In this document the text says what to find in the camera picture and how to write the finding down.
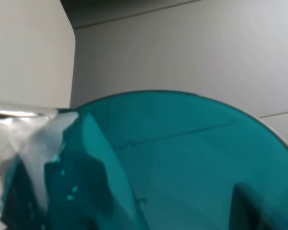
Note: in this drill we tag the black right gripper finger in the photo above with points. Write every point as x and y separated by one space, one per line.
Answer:
249 211

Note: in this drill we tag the teal translucent plastic cup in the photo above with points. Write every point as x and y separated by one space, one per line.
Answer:
145 160

